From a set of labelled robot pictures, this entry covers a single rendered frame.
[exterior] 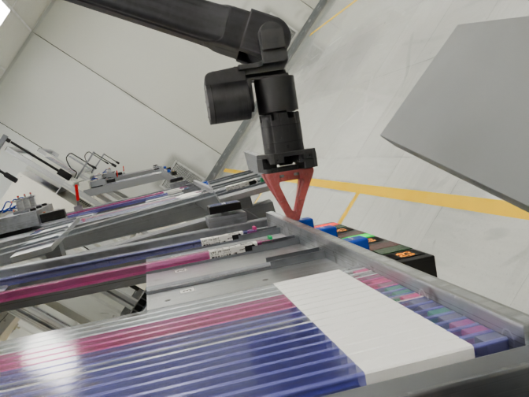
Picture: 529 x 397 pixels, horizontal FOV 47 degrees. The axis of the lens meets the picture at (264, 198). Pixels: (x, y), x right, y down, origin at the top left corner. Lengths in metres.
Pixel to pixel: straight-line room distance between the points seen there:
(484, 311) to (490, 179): 0.38
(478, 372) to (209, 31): 0.65
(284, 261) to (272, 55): 0.32
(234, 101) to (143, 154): 7.52
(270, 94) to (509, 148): 0.32
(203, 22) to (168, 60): 7.59
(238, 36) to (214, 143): 7.56
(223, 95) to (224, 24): 0.10
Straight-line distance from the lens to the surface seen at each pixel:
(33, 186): 5.33
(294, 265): 0.64
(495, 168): 0.74
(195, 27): 0.86
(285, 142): 0.84
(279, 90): 0.84
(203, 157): 8.38
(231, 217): 0.94
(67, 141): 8.40
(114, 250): 0.94
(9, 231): 2.07
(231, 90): 0.84
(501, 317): 0.35
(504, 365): 0.32
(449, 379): 0.30
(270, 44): 0.84
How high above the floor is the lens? 0.93
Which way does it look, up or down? 11 degrees down
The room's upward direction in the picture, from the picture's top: 57 degrees counter-clockwise
